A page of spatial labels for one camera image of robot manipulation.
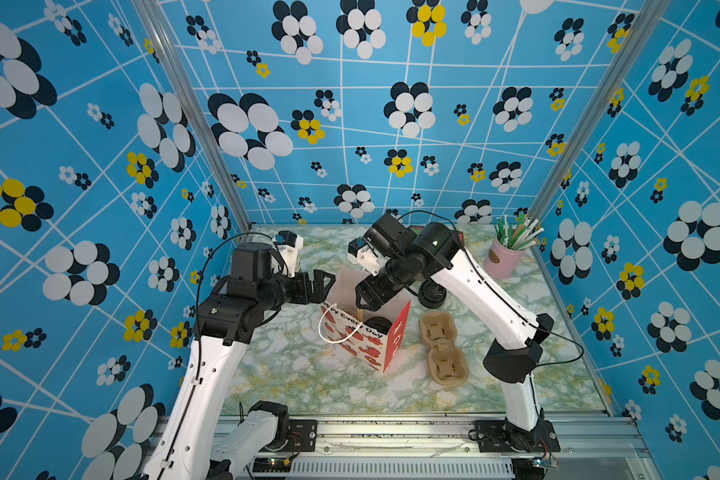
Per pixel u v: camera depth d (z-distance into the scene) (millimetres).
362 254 617
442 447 722
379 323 773
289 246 574
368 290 586
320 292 578
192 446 365
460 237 1105
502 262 987
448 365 829
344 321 696
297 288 575
